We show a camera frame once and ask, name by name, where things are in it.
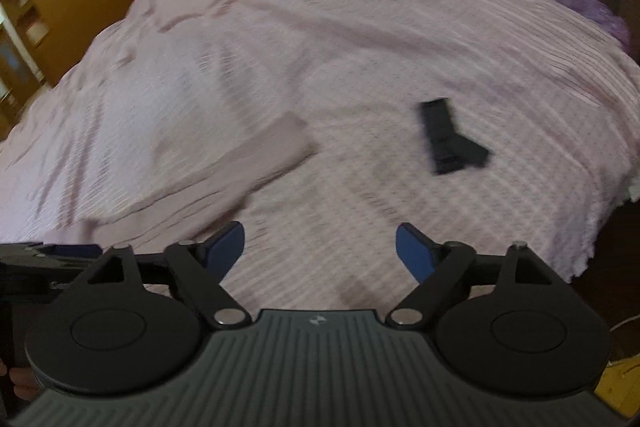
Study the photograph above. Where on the purple fluffy pillow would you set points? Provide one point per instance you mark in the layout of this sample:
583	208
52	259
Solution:
585	9

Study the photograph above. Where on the yellow box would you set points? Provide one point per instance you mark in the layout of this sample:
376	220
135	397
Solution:
620	382

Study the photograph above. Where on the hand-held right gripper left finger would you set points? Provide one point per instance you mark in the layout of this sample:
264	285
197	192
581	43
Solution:
226	248

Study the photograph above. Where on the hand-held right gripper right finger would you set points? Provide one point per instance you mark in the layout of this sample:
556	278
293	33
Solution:
413	251

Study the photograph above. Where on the black sock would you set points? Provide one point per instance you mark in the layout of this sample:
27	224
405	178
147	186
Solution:
452	142

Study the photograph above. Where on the person's left hand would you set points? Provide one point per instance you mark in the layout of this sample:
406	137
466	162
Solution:
17	382

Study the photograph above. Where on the pink checked bed blanket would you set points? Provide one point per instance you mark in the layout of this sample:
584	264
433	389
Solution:
380	57

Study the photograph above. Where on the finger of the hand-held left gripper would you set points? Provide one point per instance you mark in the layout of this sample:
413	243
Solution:
75	250

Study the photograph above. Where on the pink knitted sweater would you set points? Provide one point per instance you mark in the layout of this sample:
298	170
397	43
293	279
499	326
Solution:
200	177

